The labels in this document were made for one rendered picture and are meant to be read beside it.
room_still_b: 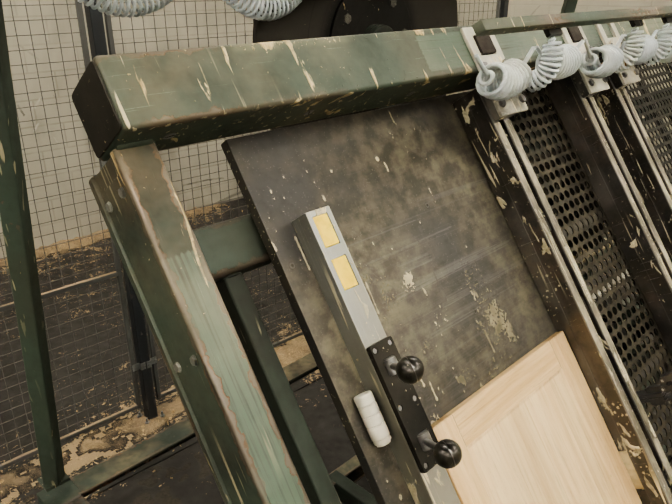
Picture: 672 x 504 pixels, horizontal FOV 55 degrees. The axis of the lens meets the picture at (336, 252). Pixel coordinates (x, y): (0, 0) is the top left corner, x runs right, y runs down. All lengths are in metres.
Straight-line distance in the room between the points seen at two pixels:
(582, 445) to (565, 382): 0.12
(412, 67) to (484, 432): 0.64
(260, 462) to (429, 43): 0.79
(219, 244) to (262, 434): 0.29
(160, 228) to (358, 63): 0.45
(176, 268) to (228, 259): 0.15
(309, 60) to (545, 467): 0.81
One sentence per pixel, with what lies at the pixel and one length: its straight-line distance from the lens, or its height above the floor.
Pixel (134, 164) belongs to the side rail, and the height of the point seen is 1.79.
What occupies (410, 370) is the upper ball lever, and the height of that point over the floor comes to 1.54.
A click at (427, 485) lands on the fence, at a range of 1.01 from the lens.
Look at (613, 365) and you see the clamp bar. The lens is 1.41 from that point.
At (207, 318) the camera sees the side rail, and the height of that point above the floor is 1.62.
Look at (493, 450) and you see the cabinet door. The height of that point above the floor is 1.28.
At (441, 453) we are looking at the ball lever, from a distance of 0.88.
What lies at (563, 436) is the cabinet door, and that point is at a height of 1.22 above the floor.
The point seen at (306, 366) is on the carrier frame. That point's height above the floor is 0.79.
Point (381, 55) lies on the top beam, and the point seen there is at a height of 1.89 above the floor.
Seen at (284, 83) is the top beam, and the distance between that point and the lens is 0.96.
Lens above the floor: 2.00
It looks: 23 degrees down
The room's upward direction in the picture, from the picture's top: straight up
